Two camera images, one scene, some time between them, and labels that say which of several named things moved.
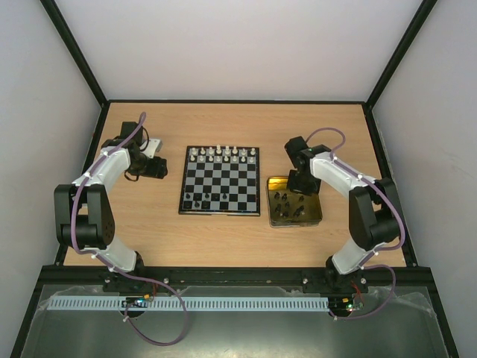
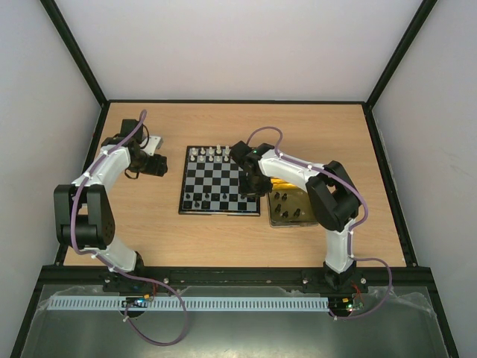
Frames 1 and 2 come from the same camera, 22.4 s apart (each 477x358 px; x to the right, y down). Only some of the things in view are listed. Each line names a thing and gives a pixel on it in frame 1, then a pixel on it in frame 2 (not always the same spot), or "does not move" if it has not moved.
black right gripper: [302, 184] -> [257, 185]
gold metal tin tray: [288, 208] does not move
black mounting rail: [343, 279] does not move
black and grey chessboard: [220, 180] does not move
